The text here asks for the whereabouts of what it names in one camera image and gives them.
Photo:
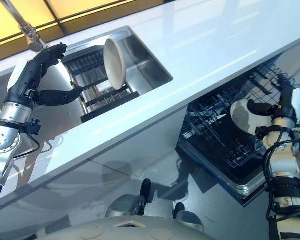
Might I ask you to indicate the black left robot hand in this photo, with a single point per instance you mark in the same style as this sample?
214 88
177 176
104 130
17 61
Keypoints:
27 75

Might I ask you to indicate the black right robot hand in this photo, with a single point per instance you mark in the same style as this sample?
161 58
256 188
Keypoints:
288 102

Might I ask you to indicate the white plate with dark shadow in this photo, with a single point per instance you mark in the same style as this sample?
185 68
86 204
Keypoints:
242 116

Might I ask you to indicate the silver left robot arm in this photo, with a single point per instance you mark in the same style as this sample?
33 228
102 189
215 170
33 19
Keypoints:
7 140

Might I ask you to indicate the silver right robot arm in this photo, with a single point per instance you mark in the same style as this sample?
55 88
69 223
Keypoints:
285 175

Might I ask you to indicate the open dishwasher door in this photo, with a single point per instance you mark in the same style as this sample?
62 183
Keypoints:
220 172

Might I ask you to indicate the chrome kitchen faucet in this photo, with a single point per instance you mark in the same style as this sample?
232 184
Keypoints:
27 27

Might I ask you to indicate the black dish drying rack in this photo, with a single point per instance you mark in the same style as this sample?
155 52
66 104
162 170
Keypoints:
95 82

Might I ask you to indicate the cream plate in dish rack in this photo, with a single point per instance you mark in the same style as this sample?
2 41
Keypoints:
115 63

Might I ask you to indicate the white kitchen counter cabinet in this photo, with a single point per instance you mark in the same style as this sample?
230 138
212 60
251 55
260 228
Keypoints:
115 125

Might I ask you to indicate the stainless steel sink basin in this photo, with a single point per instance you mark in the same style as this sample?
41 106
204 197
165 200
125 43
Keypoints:
130 62

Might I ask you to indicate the silver right robot leg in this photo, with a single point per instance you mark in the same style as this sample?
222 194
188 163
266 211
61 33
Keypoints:
187 216

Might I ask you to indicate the silver robot leg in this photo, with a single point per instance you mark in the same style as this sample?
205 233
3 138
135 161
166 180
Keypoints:
187 216
130 203

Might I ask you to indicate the silver left robot leg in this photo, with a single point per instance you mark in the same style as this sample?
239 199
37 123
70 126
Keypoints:
130 203

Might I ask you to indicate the silver robot torso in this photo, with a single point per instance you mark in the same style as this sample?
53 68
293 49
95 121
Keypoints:
130 228

